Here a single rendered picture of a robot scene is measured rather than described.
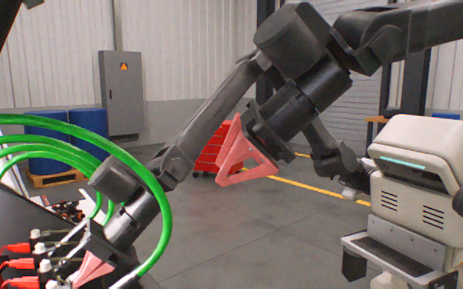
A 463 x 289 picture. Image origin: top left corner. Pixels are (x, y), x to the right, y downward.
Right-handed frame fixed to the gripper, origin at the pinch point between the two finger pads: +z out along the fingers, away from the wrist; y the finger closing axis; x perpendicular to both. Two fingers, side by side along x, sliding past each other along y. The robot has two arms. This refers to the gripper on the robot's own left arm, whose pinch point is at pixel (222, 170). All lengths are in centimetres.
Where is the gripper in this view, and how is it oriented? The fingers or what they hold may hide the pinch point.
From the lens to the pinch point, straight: 45.8
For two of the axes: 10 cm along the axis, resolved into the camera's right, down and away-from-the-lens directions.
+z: -7.2, 6.5, 2.5
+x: 7.0, 6.4, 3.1
